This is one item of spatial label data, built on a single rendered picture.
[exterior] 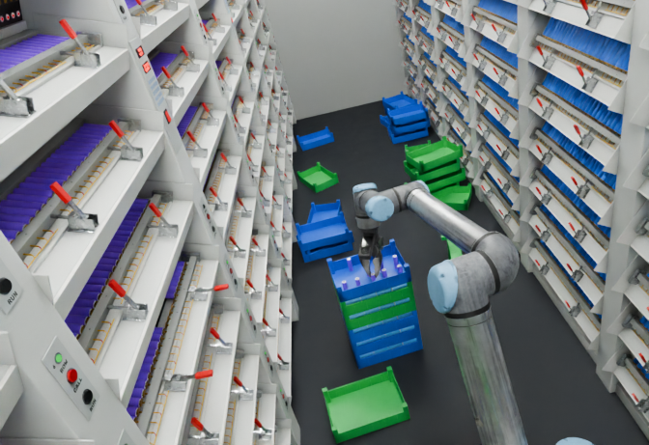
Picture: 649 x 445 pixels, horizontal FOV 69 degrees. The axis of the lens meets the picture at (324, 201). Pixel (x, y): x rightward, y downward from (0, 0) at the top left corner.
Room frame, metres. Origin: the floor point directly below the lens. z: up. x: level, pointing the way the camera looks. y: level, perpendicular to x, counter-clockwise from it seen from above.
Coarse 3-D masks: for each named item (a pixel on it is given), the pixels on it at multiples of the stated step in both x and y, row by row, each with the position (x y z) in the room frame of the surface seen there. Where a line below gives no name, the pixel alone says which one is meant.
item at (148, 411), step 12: (192, 264) 1.06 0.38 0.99; (192, 276) 1.03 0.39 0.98; (180, 300) 0.92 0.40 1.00; (192, 300) 0.93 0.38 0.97; (180, 312) 0.88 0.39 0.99; (168, 336) 0.80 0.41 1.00; (168, 348) 0.77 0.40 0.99; (180, 348) 0.78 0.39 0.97; (168, 360) 0.75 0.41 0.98; (156, 372) 0.70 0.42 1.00; (156, 384) 0.67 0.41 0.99; (156, 396) 0.65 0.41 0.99; (144, 408) 0.62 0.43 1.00; (144, 420) 0.60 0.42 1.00; (144, 432) 0.57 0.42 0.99; (156, 432) 0.58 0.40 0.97
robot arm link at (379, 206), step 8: (368, 192) 1.49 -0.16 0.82; (376, 192) 1.47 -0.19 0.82; (384, 192) 1.44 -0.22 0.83; (392, 192) 1.43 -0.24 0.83; (360, 200) 1.48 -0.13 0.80; (368, 200) 1.43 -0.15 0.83; (376, 200) 1.39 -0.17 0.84; (384, 200) 1.39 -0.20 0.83; (392, 200) 1.41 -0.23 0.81; (360, 208) 1.48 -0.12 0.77; (368, 208) 1.40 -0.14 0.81; (376, 208) 1.39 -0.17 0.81; (384, 208) 1.39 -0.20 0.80; (392, 208) 1.39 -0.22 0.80; (376, 216) 1.38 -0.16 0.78; (384, 216) 1.38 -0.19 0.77
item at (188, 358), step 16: (208, 256) 1.11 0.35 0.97; (208, 272) 1.06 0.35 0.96; (208, 288) 0.99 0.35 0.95; (192, 304) 0.93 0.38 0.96; (208, 304) 0.93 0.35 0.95; (160, 320) 0.87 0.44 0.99; (192, 320) 0.87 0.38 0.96; (192, 336) 0.83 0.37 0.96; (176, 352) 0.78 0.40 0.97; (192, 352) 0.78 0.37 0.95; (176, 368) 0.74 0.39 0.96; (192, 368) 0.73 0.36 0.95; (192, 384) 0.71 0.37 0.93; (144, 400) 0.66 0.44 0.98; (176, 400) 0.66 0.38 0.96; (160, 416) 0.62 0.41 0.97; (176, 416) 0.62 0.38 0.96; (160, 432) 0.59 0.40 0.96; (176, 432) 0.59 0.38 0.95
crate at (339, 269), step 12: (384, 252) 1.63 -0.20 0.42; (396, 252) 1.61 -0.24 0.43; (336, 264) 1.62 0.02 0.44; (360, 264) 1.62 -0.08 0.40; (372, 264) 1.60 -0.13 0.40; (384, 264) 1.57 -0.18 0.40; (408, 264) 1.45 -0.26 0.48; (336, 276) 1.58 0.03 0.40; (348, 276) 1.56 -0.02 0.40; (360, 276) 1.54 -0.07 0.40; (396, 276) 1.44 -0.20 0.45; (408, 276) 1.44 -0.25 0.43; (336, 288) 1.42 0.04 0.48; (348, 288) 1.49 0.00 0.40; (360, 288) 1.43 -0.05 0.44; (372, 288) 1.43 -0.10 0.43; (384, 288) 1.43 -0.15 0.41
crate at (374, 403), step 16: (352, 384) 1.31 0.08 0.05; (368, 384) 1.32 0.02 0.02; (384, 384) 1.31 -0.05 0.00; (336, 400) 1.29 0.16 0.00; (352, 400) 1.27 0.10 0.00; (368, 400) 1.25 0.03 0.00; (384, 400) 1.24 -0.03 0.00; (400, 400) 1.22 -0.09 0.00; (336, 416) 1.22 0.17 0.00; (352, 416) 1.20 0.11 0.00; (368, 416) 1.18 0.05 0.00; (384, 416) 1.16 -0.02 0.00; (400, 416) 1.13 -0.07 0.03; (336, 432) 1.11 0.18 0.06; (352, 432) 1.11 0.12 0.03
